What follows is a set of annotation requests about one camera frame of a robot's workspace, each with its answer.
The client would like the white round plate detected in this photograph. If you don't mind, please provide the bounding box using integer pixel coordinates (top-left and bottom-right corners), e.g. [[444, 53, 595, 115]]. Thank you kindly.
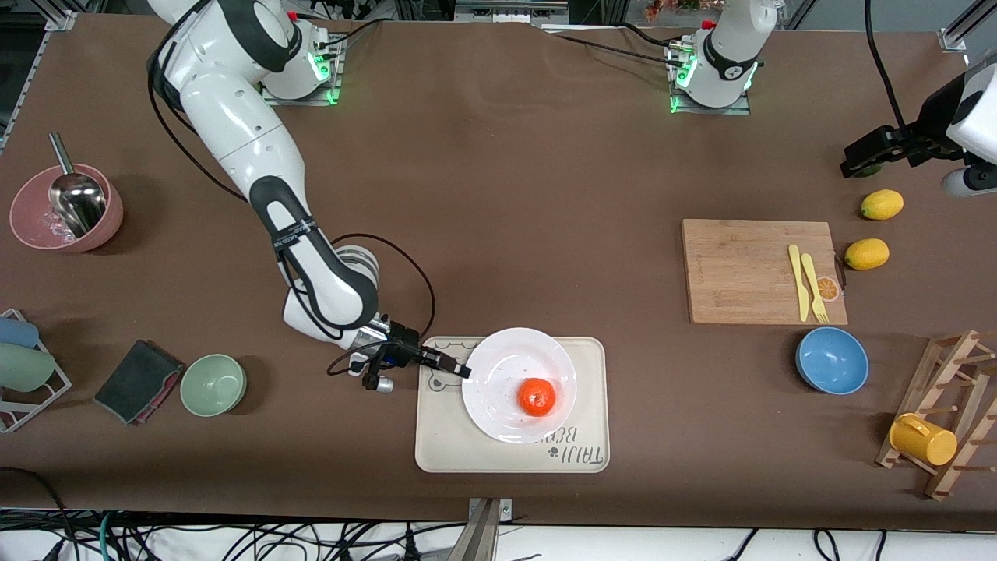
[[461, 327, 579, 446]]

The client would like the orange mandarin fruit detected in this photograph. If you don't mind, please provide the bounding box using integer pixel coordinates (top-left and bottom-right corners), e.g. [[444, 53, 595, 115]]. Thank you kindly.
[[517, 378, 558, 418]]

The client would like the yellow lemon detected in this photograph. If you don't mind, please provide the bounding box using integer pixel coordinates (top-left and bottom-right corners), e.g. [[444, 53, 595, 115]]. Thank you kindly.
[[860, 189, 905, 221], [844, 238, 890, 271]]

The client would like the cream tray with bear print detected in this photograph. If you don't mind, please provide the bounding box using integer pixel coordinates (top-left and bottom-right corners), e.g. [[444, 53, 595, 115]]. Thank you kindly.
[[414, 336, 611, 475]]

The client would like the yellow plastic fork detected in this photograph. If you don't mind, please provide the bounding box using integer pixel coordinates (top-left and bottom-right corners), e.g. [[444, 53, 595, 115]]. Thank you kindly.
[[801, 252, 830, 325]]

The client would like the yellow plastic knife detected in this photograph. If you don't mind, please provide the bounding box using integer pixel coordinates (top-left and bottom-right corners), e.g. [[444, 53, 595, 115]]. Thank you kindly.
[[787, 244, 811, 323]]

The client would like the bamboo cutting board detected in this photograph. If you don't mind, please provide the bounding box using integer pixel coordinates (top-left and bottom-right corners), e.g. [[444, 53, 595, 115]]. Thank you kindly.
[[682, 218, 849, 326]]

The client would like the mint green bowl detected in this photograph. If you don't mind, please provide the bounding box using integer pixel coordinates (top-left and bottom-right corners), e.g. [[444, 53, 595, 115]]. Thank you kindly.
[[180, 354, 248, 418]]

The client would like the blue bowl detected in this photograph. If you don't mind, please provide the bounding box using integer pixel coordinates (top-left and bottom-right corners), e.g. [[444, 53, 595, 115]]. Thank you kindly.
[[795, 326, 870, 396]]

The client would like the dark grey folded cloth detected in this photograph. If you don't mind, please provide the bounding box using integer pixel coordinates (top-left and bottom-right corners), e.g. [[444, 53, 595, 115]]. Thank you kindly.
[[93, 339, 185, 426]]

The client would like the yellow mug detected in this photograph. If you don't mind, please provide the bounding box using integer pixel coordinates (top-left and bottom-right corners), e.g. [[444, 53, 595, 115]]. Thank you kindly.
[[889, 412, 958, 467]]

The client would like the pink bowl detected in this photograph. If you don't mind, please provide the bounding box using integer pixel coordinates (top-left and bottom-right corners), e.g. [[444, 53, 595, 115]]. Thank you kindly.
[[9, 164, 125, 254]]

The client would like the wooden mug rack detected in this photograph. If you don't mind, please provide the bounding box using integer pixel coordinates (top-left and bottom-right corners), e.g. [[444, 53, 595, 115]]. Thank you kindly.
[[875, 329, 997, 501]]

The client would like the metal scoop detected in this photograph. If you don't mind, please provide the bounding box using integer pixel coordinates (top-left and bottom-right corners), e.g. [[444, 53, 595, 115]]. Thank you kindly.
[[48, 132, 107, 239]]

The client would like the crinkled pink plastic film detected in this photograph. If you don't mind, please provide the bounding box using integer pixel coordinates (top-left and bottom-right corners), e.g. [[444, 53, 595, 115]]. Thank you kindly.
[[35, 214, 75, 244]]

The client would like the pale green cup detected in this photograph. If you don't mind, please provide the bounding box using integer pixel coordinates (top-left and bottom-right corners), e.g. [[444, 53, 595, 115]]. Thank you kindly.
[[0, 343, 57, 393]]

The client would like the light blue cup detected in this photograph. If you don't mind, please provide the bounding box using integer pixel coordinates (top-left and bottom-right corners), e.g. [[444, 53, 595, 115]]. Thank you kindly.
[[0, 317, 40, 350]]

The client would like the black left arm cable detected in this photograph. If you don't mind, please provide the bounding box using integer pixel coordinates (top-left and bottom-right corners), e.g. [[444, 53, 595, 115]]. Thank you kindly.
[[862, 0, 911, 133]]

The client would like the aluminium frame strut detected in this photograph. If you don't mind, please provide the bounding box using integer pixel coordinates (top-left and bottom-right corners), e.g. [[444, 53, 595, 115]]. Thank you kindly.
[[43, 0, 79, 34], [939, 0, 997, 52]]

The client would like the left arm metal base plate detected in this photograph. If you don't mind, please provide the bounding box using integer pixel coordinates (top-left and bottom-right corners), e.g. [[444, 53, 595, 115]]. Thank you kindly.
[[668, 39, 752, 116]]

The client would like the metal table clamp bracket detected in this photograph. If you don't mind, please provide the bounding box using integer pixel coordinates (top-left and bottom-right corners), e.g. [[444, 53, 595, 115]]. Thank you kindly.
[[467, 498, 513, 523]]

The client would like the tan camera stand post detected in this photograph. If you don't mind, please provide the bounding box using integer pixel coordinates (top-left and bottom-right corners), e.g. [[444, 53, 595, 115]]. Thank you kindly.
[[448, 499, 503, 561]]

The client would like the black base cable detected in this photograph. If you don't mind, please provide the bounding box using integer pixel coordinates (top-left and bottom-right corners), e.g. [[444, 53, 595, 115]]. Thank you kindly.
[[555, 33, 677, 63], [315, 17, 396, 49], [619, 23, 690, 48]]

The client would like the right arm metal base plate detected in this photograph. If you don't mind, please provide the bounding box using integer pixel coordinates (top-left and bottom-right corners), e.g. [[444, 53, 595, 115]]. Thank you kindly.
[[257, 31, 345, 107]]

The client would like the white wire cup rack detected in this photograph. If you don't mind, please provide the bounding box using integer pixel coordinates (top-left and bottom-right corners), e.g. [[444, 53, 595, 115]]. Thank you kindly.
[[0, 308, 72, 434]]

